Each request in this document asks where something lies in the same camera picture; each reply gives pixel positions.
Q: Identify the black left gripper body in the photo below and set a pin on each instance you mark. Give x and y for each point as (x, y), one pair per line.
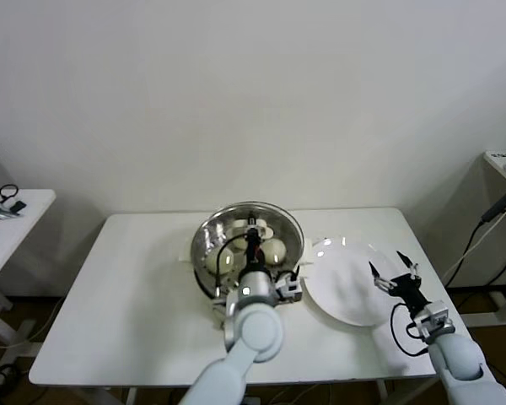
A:
(253, 251)

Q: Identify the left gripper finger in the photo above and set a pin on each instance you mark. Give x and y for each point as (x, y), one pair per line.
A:
(251, 220)
(256, 230)

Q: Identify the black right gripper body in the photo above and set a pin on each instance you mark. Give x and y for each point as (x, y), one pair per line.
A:
(405, 291)

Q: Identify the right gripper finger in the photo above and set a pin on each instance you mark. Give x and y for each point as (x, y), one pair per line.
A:
(410, 268)
(377, 276)

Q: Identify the glass pot lid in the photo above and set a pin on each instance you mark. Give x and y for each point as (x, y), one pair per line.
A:
(206, 236)

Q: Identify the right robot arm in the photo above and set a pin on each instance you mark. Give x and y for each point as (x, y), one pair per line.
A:
(459, 363)

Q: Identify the steel steamer basket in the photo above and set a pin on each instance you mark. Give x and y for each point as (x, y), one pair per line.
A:
(308, 253)

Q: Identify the white round plate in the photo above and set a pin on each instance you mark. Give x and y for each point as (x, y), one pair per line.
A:
(341, 287)

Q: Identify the white work table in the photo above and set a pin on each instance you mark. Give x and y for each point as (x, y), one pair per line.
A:
(152, 236)

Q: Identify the black power adapter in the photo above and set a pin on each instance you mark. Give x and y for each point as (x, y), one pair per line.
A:
(495, 208)

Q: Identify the white side table with label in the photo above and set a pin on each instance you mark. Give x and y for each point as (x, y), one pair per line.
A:
(495, 169)

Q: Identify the power strip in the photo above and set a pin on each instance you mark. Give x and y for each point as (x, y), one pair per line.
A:
(253, 401)

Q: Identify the small black device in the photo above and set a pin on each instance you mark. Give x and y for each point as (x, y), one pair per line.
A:
(19, 206)

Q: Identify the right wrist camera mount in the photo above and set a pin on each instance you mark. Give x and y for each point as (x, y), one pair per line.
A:
(434, 320)

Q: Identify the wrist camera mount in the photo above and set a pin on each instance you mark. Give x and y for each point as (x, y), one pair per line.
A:
(434, 320)
(290, 289)

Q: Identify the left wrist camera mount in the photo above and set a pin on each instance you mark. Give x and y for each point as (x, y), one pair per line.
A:
(290, 289)

